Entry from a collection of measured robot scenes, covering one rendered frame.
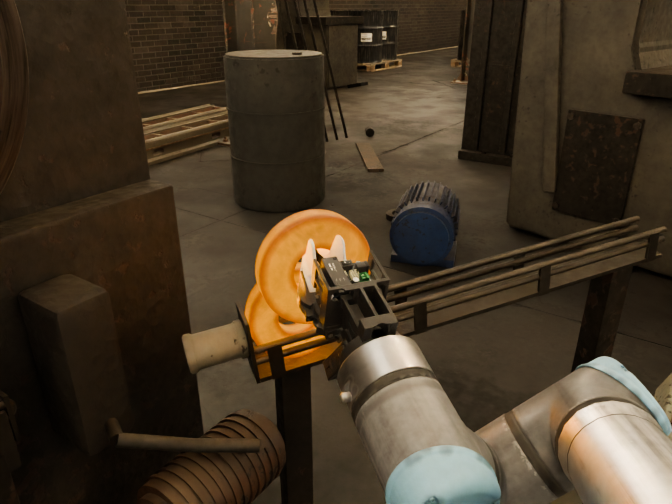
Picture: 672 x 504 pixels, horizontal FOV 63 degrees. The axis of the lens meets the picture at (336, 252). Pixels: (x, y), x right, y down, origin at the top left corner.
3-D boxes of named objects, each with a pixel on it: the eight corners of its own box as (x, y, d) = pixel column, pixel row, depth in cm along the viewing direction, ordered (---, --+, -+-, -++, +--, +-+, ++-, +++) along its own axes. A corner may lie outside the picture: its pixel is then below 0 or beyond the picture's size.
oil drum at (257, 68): (213, 201, 349) (199, 51, 312) (274, 179, 394) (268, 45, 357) (286, 220, 318) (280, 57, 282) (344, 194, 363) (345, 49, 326)
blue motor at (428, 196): (384, 273, 256) (387, 203, 242) (402, 229, 307) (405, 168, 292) (452, 281, 249) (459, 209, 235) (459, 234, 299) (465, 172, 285)
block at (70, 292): (48, 431, 82) (8, 289, 73) (95, 402, 88) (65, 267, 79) (90, 462, 77) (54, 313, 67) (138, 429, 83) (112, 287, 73)
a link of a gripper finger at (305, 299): (325, 265, 69) (349, 313, 63) (324, 275, 70) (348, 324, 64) (289, 270, 67) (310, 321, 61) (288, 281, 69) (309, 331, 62)
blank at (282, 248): (244, 222, 69) (250, 231, 66) (357, 196, 73) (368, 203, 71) (264, 327, 76) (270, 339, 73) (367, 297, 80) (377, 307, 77)
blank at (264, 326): (283, 365, 91) (290, 376, 89) (222, 310, 83) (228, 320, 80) (352, 302, 93) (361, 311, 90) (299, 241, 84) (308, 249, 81)
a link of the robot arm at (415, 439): (436, 559, 49) (384, 544, 42) (381, 438, 58) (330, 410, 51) (525, 503, 48) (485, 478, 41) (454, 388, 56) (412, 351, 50)
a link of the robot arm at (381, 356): (426, 413, 58) (340, 436, 55) (406, 377, 61) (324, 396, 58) (445, 358, 52) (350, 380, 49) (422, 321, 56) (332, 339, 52)
